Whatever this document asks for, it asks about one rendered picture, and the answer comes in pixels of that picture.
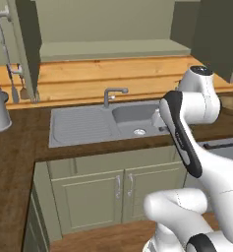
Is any grey sink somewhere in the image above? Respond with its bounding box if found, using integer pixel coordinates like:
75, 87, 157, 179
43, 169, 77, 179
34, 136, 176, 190
48, 99, 175, 149

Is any wooden hanging spatula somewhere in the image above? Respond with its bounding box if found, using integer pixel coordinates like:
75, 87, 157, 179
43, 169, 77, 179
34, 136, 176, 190
19, 74, 30, 101

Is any grey tap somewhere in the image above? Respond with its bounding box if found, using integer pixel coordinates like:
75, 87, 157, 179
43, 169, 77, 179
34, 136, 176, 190
103, 87, 130, 109

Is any green cupboard run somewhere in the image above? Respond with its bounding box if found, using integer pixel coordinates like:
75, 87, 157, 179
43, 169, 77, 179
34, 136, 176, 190
22, 182, 52, 252

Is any green false drawer front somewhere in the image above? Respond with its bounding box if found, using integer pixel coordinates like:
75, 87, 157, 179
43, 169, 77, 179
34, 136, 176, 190
46, 145, 183, 180

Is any wooden bowl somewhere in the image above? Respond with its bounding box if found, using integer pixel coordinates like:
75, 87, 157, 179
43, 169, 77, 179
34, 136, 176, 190
218, 94, 233, 117

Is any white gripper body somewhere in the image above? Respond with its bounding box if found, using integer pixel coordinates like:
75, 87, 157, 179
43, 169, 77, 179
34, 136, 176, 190
150, 108, 171, 134

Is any grey cabinet door handle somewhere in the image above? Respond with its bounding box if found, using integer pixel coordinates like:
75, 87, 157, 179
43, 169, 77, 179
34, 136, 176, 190
0, 5, 25, 76

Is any open green wall cabinet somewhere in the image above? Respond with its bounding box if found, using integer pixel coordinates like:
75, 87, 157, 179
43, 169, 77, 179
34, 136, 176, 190
33, 0, 202, 63

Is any closed green wall cabinet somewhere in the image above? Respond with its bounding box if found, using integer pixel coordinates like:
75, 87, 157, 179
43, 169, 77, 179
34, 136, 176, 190
0, 0, 19, 66

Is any grey hanging spoon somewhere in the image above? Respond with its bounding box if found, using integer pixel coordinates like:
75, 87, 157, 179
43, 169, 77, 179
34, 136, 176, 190
8, 64, 21, 104

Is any green cabinet door with handle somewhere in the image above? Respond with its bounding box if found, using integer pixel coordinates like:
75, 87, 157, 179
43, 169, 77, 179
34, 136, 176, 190
14, 0, 43, 103

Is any silver cupboard handle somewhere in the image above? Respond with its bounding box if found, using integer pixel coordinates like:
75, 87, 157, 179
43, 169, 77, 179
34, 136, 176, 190
115, 174, 122, 200
127, 172, 135, 198

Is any green cupboard door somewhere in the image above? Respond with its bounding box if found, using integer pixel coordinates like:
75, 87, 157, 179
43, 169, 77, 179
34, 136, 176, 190
50, 169, 126, 236
122, 161, 189, 224

